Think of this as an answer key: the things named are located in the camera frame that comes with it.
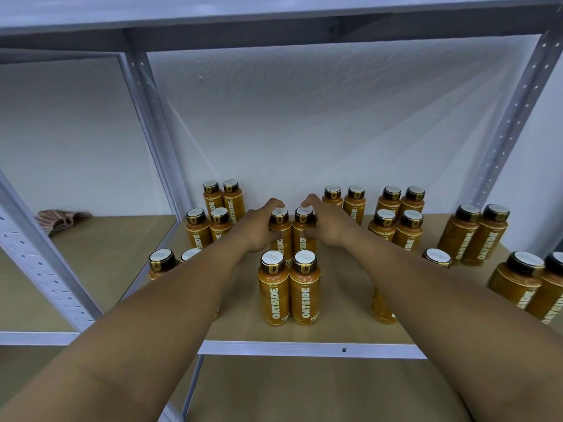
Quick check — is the person's left hand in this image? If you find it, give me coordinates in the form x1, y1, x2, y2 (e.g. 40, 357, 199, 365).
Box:
230, 198, 287, 253

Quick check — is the white metal shelving rack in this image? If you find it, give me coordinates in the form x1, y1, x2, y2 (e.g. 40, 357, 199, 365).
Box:
0, 0, 563, 422

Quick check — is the person's right hand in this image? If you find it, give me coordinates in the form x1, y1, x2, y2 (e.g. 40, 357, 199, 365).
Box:
301, 193, 364, 251

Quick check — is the person's left forearm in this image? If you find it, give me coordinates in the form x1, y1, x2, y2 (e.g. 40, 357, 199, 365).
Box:
0, 231, 256, 422

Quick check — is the orange bottle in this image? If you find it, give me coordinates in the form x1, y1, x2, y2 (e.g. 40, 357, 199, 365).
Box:
293, 205, 318, 256
269, 206, 294, 264

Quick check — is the group of orange Oatside bottles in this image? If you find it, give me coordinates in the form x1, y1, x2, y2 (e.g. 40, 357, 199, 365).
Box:
146, 178, 563, 327

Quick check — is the striped red cloth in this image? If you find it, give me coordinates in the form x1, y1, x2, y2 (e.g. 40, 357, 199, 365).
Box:
35, 209, 93, 238

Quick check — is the person's right forearm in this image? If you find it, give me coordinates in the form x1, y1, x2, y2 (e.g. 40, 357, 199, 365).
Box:
347, 228, 563, 422

